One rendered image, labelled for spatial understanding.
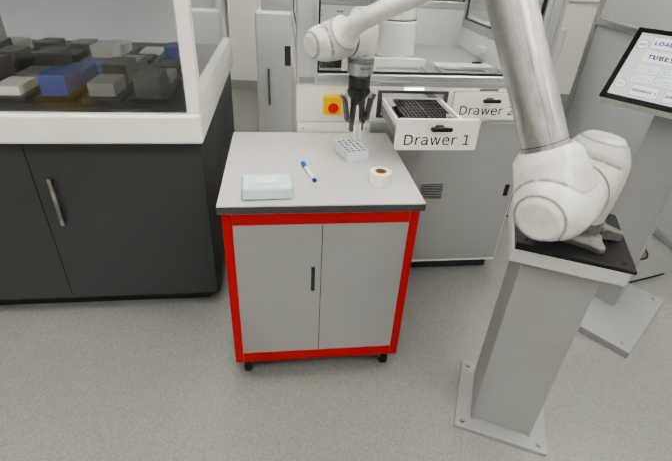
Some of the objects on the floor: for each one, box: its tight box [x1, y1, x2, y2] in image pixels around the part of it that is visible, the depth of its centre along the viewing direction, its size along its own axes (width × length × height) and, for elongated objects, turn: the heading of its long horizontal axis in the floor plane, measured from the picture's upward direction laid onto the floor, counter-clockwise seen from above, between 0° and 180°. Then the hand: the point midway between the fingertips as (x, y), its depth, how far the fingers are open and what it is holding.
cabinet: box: [291, 72, 521, 267], centre depth 244 cm, size 95×103×80 cm
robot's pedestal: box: [454, 200, 631, 457], centre depth 142 cm, size 30×30×76 cm
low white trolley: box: [216, 132, 426, 371], centre depth 173 cm, size 58×62×76 cm
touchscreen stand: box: [578, 115, 672, 358], centre depth 186 cm, size 50×45×102 cm
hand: (355, 131), depth 161 cm, fingers closed, pressing on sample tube
